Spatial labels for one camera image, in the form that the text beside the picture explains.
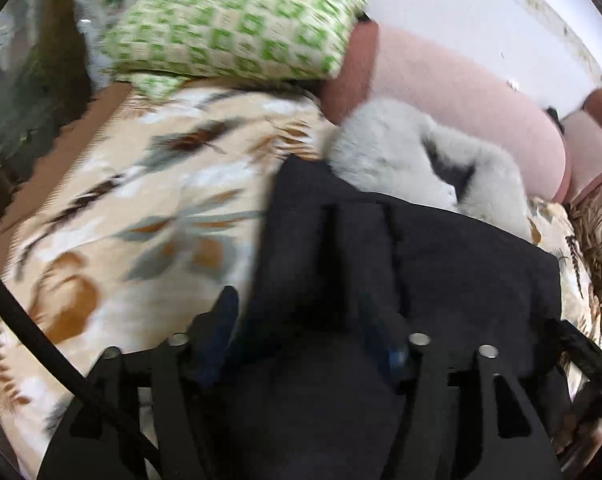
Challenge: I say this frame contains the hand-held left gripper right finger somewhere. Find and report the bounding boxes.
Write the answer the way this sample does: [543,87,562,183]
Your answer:
[357,294,564,480]

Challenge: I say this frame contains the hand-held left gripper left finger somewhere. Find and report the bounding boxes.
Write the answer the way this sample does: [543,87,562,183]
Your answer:
[37,285,240,480]

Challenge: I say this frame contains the black coat with fur collar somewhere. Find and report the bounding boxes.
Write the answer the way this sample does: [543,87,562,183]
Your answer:
[181,97,572,480]

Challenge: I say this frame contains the floral printed bed sheet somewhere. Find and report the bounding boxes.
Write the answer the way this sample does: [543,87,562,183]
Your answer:
[0,87,602,478]

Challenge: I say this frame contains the striped beige cushion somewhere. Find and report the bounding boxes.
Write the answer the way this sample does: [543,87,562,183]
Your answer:
[567,175,602,356]

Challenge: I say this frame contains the green checkered pillow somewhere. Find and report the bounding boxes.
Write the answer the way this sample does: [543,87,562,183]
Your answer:
[103,0,372,101]

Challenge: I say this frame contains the black cable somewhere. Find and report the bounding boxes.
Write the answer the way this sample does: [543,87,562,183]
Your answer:
[0,256,162,466]

